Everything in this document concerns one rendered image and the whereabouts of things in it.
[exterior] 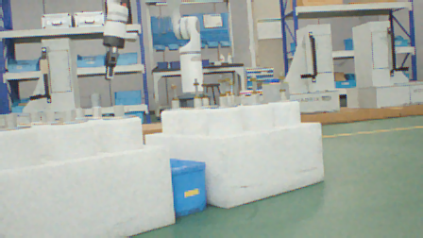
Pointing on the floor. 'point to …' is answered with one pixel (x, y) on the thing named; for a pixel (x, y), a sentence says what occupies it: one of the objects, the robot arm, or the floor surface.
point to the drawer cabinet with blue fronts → (256, 76)
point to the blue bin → (188, 186)
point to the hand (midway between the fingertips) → (109, 77)
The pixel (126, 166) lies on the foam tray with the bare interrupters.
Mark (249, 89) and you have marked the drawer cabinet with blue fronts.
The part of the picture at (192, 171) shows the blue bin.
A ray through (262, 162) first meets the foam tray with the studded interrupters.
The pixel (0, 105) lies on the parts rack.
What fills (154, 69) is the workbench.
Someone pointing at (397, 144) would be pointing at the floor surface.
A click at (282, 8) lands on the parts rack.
